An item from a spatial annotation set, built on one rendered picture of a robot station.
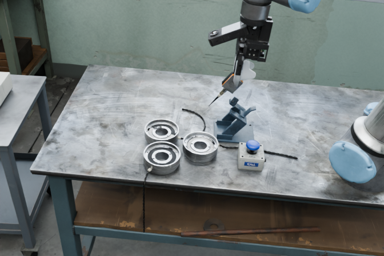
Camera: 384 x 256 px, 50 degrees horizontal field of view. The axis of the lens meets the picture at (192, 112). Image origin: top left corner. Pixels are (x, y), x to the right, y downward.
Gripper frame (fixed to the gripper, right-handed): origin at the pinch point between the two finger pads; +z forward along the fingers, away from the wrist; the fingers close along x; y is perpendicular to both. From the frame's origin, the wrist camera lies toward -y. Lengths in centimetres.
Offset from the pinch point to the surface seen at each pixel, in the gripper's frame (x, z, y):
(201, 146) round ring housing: -9.0, 19.1, -7.4
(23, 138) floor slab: 80, 103, -108
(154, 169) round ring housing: -22.1, 18.1, -20.3
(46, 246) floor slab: 7, 102, -70
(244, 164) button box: -16.9, 17.8, 5.0
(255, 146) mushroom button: -14.7, 12.4, 7.5
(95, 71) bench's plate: 31, 21, -50
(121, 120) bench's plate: 1.9, 21.0, -33.9
